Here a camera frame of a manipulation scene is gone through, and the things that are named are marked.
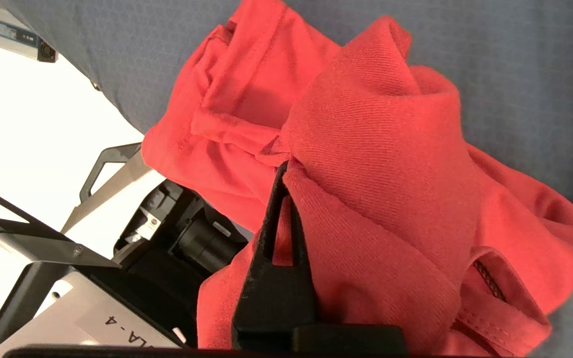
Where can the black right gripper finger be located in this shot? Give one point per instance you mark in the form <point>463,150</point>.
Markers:
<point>276,298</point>

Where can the red printed t-shirt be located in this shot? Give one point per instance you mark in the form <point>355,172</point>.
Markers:
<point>391,174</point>

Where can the red emergency stop button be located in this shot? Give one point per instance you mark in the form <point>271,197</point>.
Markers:
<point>152,222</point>

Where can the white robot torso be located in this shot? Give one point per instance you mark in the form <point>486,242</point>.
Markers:
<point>67,298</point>

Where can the blue-grey bed sheet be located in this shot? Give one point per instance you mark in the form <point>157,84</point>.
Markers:
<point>515,74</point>

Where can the grey device with blue display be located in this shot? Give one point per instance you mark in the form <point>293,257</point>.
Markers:
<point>8,32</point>

